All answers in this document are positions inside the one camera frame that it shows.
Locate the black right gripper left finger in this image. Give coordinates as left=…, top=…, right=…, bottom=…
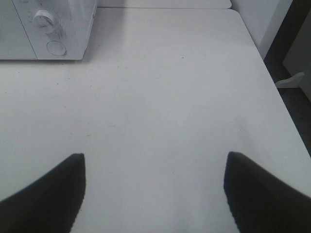
left=0, top=153, right=86, bottom=233

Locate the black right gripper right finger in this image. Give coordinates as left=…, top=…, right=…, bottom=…
left=224, top=151, right=311, bottom=233

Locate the round white door button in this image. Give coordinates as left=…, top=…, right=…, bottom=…
left=47, top=41, right=66, bottom=56

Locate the white microwave door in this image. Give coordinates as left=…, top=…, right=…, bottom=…
left=0, top=0, right=36, bottom=60

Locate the white timer knob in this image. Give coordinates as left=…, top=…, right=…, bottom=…
left=33, top=10, right=55, bottom=34

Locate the white furniture foot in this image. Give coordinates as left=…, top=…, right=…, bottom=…
left=275, top=72, right=305, bottom=88

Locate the white microwave oven body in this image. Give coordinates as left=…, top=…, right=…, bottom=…
left=12, top=0, right=98, bottom=60

